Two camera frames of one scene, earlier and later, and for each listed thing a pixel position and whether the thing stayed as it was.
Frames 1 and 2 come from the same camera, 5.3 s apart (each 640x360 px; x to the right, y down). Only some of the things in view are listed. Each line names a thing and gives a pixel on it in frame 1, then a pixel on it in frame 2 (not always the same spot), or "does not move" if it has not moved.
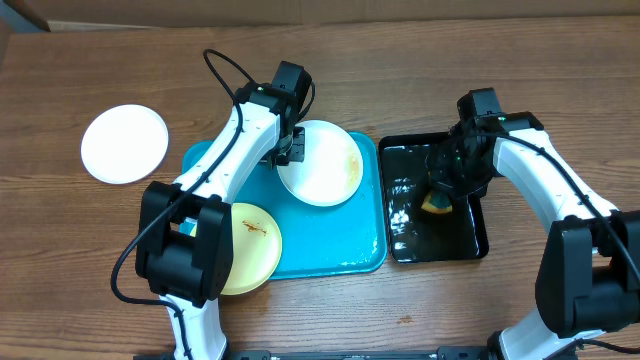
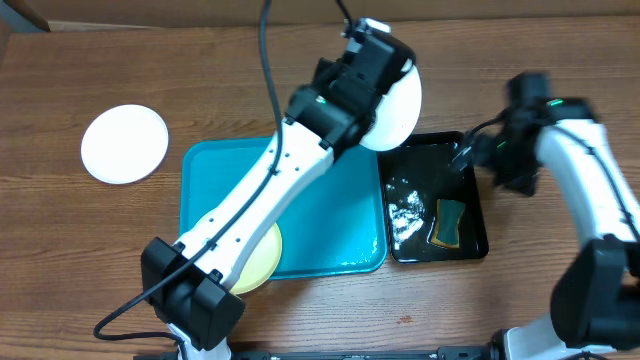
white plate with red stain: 124,144 does not move
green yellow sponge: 437,202 -> 448,213
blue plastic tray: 337,239 does not move
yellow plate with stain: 256,249 does not move
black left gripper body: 292,149 -> 325,80
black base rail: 442,353 does not move
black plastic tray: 417,235 does not move
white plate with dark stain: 332,169 -> 398,112
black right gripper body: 462,174 -> 512,162
